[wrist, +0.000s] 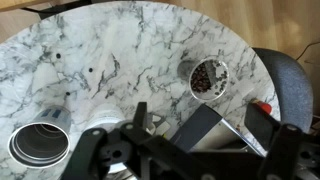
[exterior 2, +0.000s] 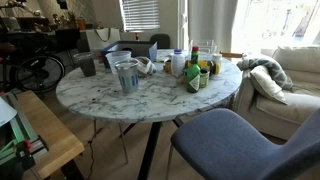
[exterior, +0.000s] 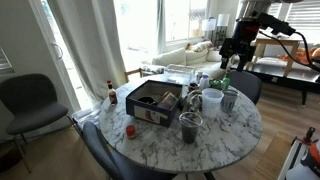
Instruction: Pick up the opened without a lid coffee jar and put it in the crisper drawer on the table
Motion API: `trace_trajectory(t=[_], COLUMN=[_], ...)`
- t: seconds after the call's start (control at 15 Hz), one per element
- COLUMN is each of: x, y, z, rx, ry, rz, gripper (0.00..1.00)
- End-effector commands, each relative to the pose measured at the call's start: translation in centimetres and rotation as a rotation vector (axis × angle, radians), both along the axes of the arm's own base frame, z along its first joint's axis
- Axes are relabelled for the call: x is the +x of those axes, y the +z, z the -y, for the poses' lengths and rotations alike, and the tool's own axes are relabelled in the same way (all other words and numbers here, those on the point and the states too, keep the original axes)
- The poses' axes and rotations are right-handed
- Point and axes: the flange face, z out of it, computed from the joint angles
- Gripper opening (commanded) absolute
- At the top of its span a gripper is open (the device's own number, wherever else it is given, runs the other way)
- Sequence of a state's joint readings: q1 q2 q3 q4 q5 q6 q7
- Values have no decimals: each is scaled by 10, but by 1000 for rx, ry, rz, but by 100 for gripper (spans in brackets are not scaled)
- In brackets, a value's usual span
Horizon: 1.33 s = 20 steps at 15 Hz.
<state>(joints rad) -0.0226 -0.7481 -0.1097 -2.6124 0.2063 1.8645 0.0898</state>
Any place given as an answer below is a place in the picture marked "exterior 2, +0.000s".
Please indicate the small white jar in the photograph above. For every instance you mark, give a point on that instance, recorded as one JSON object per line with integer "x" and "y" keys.
{"x": 217, "y": 58}

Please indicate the round marble table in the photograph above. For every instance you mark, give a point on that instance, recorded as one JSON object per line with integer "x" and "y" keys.
{"x": 150, "y": 100}

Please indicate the white bottle blue cap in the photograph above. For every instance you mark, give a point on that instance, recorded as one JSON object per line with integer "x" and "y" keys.
{"x": 177, "y": 65}

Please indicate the clear cup blue stripes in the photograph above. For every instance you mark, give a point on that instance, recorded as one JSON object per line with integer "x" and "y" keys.
{"x": 128, "y": 80}

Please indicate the green bottle red cap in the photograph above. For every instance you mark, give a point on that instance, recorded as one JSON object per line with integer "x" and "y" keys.
{"x": 193, "y": 78}

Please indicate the blue open box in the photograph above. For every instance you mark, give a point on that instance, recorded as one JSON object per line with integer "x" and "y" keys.
{"x": 152, "y": 51}

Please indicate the dark grey chair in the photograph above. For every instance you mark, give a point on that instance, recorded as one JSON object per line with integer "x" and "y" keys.
{"x": 161, "y": 40}

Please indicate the large clear plastic cup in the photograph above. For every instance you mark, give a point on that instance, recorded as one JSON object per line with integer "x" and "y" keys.
{"x": 116, "y": 58}

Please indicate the white paper shopping bag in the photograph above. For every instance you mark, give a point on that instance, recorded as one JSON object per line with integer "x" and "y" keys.
{"x": 100, "y": 45}

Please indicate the dark smoky plastic cup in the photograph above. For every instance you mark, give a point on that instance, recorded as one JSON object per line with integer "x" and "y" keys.
{"x": 87, "y": 66}

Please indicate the white window blind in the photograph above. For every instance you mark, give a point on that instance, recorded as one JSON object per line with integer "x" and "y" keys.
{"x": 140, "y": 15}

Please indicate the wooden chair backrest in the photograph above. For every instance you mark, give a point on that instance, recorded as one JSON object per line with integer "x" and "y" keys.
{"x": 231, "y": 55}

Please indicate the blue upholstered chair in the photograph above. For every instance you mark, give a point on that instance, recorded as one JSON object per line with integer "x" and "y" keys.
{"x": 226, "y": 146}

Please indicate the light grey curtain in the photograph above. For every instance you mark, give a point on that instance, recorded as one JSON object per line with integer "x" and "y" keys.
{"x": 213, "y": 20}

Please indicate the black bicycle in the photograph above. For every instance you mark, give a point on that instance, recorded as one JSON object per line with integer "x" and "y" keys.
{"x": 62, "y": 70}

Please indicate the orange canister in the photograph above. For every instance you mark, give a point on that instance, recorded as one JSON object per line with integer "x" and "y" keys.
{"x": 81, "y": 24}

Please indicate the beige throw pillow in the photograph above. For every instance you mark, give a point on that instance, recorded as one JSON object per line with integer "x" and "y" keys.
{"x": 266, "y": 85}

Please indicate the wooden bench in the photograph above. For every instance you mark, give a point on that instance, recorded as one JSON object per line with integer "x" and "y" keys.
{"x": 50, "y": 130}

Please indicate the grey patterned throw blanket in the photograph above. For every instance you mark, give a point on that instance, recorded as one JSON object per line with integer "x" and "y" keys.
{"x": 276, "y": 71}

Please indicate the beige sofa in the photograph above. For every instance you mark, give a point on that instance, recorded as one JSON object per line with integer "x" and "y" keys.
{"x": 290, "y": 110}

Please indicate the red black clamp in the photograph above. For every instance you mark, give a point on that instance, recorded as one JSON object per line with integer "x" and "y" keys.
{"x": 26, "y": 146}

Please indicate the white lampshade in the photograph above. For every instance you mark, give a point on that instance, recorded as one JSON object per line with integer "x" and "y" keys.
{"x": 6, "y": 113}

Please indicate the metal rail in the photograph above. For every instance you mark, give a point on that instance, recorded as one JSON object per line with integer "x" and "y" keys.
{"x": 20, "y": 126}

